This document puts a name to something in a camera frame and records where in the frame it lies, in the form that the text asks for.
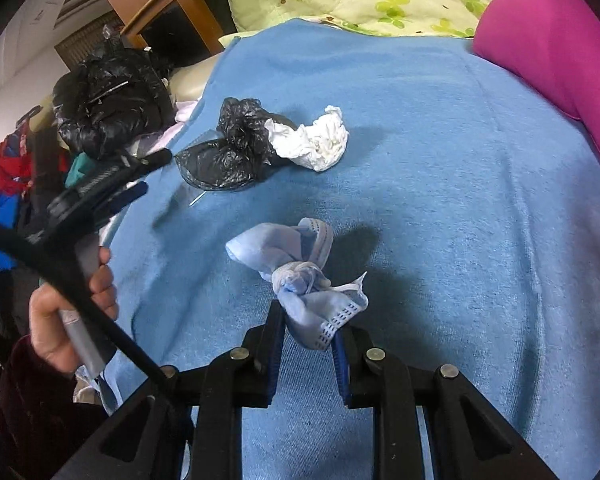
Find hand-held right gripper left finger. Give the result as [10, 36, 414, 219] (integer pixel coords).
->
[50, 300, 287, 480]

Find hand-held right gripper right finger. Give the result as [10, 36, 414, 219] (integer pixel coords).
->
[330, 327, 561, 480]

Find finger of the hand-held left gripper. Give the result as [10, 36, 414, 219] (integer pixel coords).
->
[97, 181, 149, 218]
[122, 149, 173, 181]

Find blue face mask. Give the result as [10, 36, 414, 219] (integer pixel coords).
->
[225, 217, 370, 351]

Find black plastic bag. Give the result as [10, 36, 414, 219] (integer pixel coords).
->
[174, 97, 298, 192]

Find white tissue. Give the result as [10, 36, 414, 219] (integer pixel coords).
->
[265, 105, 351, 172]

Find person's left forearm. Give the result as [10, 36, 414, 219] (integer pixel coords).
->
[0, 332, 106, 480]

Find person's left hand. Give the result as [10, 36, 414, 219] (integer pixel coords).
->
[29, 246, 120, 373]

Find black puffer jacket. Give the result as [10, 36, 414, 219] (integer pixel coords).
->
[51, 40, 178, 161]

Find blue jacket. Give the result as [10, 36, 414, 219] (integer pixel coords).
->
[0, 170, 31, 271]

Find red cloth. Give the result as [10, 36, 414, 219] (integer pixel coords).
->
[0, 130, 36, 196]

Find black garment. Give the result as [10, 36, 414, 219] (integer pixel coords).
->
[0, 260, 36, 361]

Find wooden lattice screen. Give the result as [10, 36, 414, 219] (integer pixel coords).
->
[55, 15, 126, 68]

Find blue towel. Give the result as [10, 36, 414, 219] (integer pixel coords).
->
[75, 17, 600, 480]

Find pink pillow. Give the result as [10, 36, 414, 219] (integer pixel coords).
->
[471, 0, 600, 186]

